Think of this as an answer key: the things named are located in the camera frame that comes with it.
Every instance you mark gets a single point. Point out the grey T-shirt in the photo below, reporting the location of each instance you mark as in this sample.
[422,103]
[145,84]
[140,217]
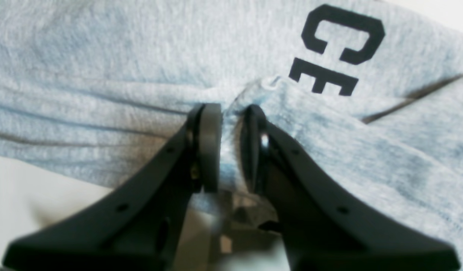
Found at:
[92,89]

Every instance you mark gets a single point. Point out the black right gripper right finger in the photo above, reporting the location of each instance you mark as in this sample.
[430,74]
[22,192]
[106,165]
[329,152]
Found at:
[324,227]

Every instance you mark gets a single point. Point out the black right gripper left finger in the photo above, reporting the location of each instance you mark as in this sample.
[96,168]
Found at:
[137,227]

